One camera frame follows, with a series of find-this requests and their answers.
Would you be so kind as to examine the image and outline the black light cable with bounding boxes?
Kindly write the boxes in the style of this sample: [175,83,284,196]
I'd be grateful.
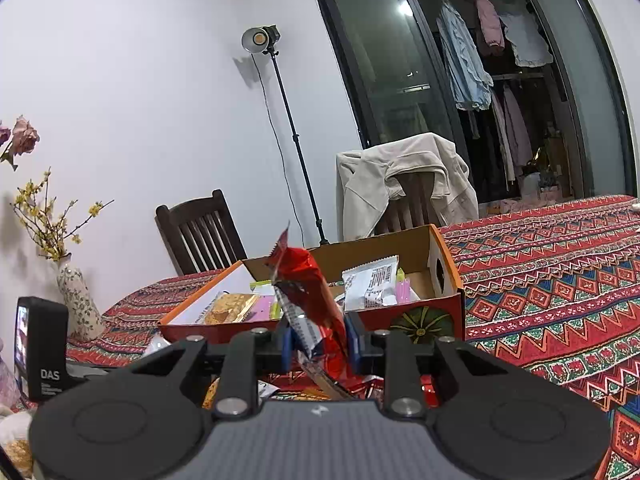
[250,52,306,248]

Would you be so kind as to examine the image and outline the yellow flower branches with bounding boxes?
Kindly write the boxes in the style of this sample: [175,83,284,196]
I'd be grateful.
[11,169,115,262]

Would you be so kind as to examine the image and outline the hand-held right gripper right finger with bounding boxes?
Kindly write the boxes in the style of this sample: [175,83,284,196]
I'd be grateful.
[345,311,508,421]

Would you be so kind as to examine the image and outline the white yellow crisp packet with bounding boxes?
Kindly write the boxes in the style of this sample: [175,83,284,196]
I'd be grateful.
[202,292,261,326]

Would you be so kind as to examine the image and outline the red snack bag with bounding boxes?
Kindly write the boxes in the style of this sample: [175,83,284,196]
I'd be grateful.
[264,222,381,401]

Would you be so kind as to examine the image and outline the pink hanging garment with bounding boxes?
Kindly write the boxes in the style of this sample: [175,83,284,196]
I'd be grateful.
[474,0,506,58]

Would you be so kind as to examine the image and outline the light blue hanging shirt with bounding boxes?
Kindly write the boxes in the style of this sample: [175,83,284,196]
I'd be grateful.
[436,0,495,112]

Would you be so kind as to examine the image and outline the beige jacket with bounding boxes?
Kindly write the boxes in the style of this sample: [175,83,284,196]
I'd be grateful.
[336,132,480,242]

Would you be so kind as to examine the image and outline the white hanging shirt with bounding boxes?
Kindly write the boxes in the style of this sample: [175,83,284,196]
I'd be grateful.
[500,7,555,68]

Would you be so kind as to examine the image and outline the brown wooden chair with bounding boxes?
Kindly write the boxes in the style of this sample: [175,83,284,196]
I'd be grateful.
[375,172,446,236]

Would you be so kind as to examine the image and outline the pale hanging clothes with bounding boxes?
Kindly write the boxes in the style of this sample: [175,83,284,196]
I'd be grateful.
[490,87,535,183]

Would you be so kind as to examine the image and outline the studio light on stand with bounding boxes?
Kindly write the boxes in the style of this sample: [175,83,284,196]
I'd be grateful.
[241,25,330,247]

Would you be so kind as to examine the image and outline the red cardboard box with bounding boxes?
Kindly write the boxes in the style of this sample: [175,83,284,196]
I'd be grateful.
[159,224,466,346]

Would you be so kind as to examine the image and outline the floral ceramic vase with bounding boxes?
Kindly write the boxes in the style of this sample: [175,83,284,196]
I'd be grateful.
[56,254,107,341]

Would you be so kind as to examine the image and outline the silver snack packet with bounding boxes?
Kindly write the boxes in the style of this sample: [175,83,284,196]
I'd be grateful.
[145,332,173,358]

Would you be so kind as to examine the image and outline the white printed snack packet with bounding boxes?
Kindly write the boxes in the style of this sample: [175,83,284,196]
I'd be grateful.
[341,256,401,311]

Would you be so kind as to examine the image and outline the dark wooden chair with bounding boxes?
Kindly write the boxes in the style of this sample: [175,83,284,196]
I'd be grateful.
[155,189,248,277]

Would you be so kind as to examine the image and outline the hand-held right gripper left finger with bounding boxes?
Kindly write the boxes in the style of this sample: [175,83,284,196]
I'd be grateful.
[117,325,293,421]

